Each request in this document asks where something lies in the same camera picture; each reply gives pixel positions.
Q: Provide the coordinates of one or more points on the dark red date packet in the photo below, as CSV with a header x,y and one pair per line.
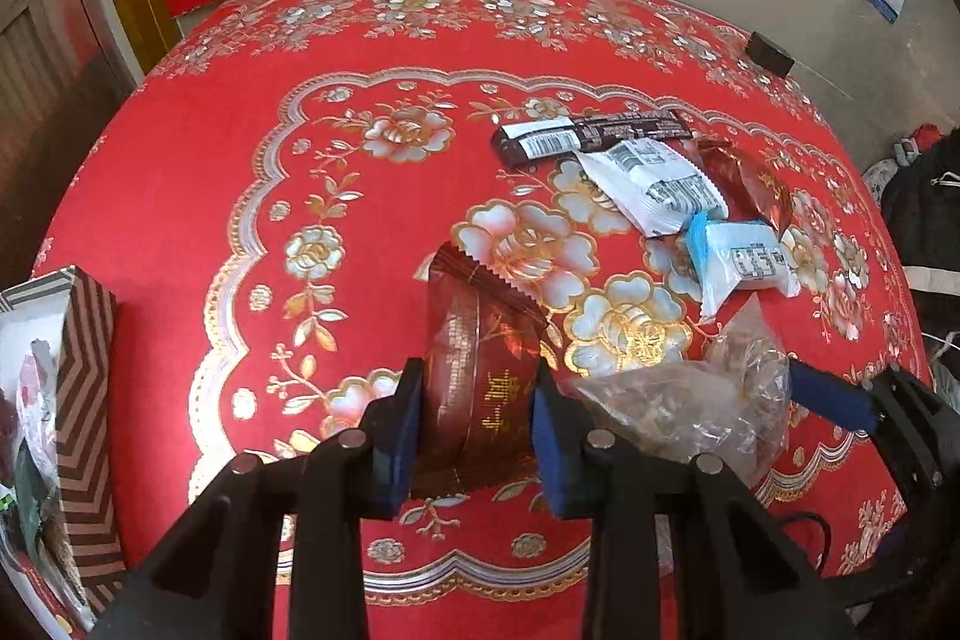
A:
x,y
472,370
750,175

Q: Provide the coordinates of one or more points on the black bag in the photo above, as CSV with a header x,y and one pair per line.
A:
x,y
926,220

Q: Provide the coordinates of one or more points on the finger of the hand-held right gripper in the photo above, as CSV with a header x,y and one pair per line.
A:
x,y
825,394

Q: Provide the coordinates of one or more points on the small black box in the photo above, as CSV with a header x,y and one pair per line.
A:
x,y
771,54

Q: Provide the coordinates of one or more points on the white and blue snack packet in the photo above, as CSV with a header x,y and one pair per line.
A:
x,y
735,254

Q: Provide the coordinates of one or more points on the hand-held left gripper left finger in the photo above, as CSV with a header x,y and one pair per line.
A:
x,y
405,437

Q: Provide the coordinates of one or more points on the clear bag of nuts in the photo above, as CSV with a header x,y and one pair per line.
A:
x,y
675,407

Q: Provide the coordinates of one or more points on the red door couplet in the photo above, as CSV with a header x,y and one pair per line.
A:
x,y
71,10

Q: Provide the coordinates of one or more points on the floral cloth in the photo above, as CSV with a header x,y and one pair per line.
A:
x,y
879,181

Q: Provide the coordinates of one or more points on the grey gloves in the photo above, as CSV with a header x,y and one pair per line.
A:
x,y
915,145

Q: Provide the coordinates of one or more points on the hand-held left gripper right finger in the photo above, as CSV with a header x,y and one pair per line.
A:
x,y
551,452

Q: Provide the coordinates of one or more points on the white barcode snack packet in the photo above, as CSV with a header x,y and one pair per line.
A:
x,y
645,190

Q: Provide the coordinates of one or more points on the black snack bar packet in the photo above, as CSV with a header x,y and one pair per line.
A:
x,y
600,130

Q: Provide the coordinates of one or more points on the brown striped gift box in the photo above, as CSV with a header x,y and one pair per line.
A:
x,y
86,422

